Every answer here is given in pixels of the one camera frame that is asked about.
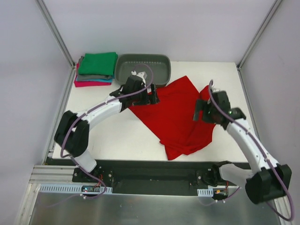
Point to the grey plastic bin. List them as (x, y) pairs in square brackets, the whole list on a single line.
[(152, 64)]

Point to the white cable duct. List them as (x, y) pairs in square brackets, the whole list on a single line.
[(74, 189), (205, 192)]

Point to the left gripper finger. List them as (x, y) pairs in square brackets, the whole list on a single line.
[(141, 102), (154, 96)]

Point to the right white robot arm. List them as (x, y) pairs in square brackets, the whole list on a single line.
[(267, 179)]

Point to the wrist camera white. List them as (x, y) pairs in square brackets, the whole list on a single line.
[(215, 90), (142, 75)]

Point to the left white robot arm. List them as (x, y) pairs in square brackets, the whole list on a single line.
[(73, 130)]

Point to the teal folded t shirt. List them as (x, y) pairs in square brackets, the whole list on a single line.
[(103, 80)]

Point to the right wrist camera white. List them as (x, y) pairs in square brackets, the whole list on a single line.
[(215, 90)]

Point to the aluminium frame post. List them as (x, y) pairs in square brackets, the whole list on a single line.
[(54, 30), (266, 21)]

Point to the left aluminium rail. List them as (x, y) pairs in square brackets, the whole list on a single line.
[(62, 106)]

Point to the left aluminium frame post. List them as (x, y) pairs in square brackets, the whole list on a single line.
[(54, 30)]

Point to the left white cable duct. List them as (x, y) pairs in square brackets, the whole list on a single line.
[(74, 189)]

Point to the red t shirt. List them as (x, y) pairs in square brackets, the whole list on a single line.
[(171, 120)]

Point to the right aluminium frame post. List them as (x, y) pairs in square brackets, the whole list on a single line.
[(266, 21)]

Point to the aluminium rail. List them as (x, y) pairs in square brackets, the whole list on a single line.
[(62, 106), (249, 105)]

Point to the green folded t shirt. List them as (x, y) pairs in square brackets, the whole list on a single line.
[(98, 64)]

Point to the right white cable duct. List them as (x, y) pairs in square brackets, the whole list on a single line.
[(205, 192)]

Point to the grey folded t shirt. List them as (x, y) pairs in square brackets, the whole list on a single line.
[(92, 77)]

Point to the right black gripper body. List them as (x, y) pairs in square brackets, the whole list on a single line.
[(201, 110)]

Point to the pink folded t shirt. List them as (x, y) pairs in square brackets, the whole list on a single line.
[(79, 84)]

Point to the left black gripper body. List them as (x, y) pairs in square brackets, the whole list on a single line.
[(145, 97)]

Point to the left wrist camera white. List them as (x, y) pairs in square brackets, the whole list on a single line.
[(142, 75)]

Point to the right aluminium rail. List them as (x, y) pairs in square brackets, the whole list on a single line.
[(249, 105)]

